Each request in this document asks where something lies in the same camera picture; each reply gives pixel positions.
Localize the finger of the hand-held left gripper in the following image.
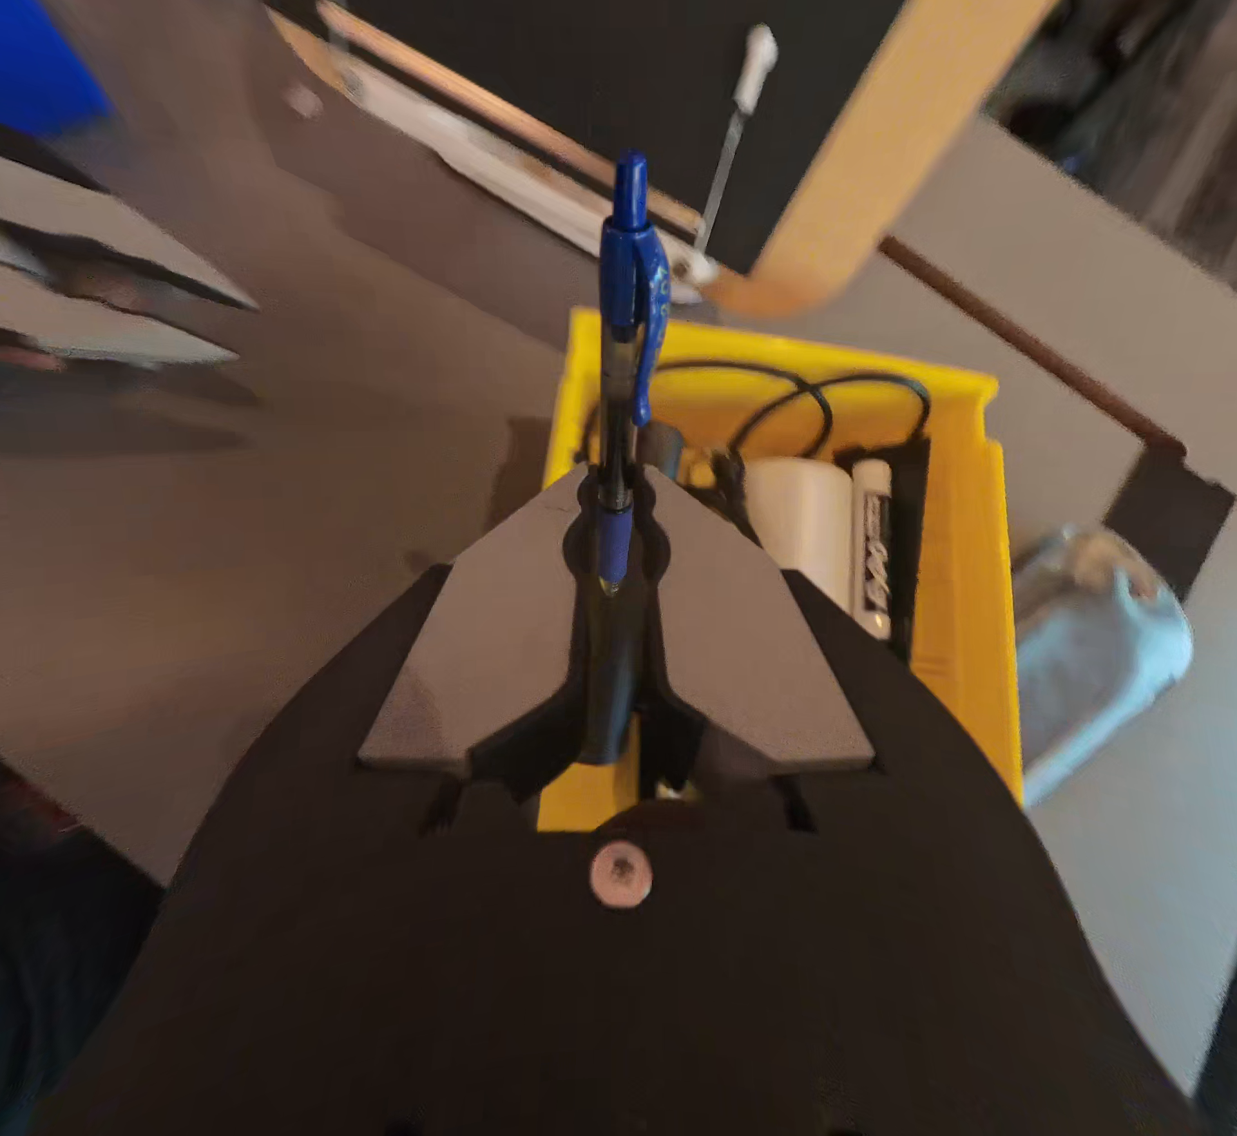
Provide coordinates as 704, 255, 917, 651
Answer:
0, 268, 242, 369
0, 154, 261, 313

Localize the dark blue pen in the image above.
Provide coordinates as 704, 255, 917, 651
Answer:
578, 149, 676, 766

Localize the yellow plastic bin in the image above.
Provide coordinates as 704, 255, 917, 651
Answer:
535, 302, 1028, 834

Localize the blue plastic bin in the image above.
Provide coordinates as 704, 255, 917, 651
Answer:
0, 0, 120, 143

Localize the clear plastic container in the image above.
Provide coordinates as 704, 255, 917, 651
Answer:
1009, 520, 1196, 810

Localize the black wooden book stand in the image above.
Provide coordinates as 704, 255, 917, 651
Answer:
236, 0, 1135, 321

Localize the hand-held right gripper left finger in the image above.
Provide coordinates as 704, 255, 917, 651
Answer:
359, 463, 594, 802

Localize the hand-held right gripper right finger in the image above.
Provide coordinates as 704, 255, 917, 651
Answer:
636, 463, 876, 785

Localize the black dry erase marker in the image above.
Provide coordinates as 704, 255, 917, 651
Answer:
848, 455, 897, 640

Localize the white peg handle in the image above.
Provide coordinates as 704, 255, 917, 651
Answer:
742, 455, 859, 616

